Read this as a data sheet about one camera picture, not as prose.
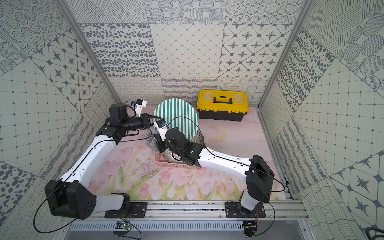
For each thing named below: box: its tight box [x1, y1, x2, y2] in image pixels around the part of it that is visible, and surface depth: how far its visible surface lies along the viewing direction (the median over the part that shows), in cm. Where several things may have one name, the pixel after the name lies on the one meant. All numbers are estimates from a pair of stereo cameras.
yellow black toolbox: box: [196, 89, 249, 122], surface depth 103 cm
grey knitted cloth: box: [143, 125, 160, 153], surface depth 71 cm
